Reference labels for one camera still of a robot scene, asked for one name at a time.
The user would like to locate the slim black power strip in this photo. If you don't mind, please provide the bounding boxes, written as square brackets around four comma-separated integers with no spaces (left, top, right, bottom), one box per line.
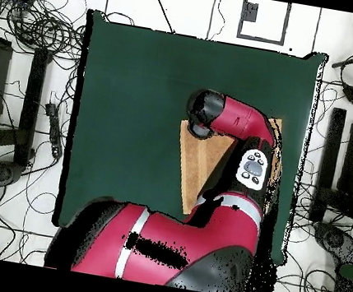
[37,101,72,160]

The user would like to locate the tan terry towel white label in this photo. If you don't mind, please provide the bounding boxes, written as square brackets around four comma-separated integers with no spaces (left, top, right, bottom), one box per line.
[165,102,291,229]

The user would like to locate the black power adapter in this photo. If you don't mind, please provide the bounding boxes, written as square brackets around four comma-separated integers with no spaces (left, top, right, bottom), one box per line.
[338,81,353,107]

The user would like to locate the dark square frame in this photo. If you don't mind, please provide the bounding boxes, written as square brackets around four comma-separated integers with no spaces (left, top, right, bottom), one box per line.
[235,0,292,47]

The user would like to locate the black metal stand foot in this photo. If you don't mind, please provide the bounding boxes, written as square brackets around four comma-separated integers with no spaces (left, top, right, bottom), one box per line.
[308,105,353,229]
[0,40,52,169]

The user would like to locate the dark green table cloth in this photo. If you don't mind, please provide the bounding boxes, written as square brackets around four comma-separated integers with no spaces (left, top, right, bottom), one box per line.
[50,8,328,268]

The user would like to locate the tangled black cables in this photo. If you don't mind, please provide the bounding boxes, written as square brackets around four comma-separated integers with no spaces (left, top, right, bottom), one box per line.
[0,0,91,64]

